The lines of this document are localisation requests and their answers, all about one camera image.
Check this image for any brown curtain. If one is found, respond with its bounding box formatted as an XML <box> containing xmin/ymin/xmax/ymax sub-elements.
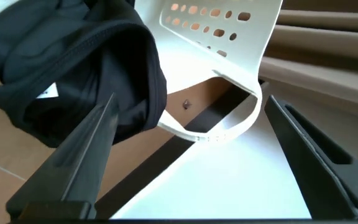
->
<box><xmin>258</xmin><ymin>0</ymin><xmax>358</xmax><ymax>122</ymax></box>

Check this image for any white laundry basket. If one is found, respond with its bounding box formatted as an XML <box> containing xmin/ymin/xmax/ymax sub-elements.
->
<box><xmin>0</xmin><ymin>0</ymin><xmax>284</xmax><ymax>144</ymax></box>

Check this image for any heap of clothes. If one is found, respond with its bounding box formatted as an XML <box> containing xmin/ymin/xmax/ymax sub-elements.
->
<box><xmin>0</xmin><ymin>0</ymin><xmax>168</xmax><ymax>149</ymax></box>

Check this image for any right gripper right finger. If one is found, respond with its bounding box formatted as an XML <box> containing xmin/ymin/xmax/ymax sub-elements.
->
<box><xmin>264</xmin><ymin>95</ymin><xmax>358</xmax><ymax>220</ymax></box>

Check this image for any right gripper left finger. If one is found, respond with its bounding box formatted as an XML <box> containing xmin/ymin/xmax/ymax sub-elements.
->
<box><xmin>6</xmin><ymin>92</ymin><xmax>119</xmax><ymax>220</ymax></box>

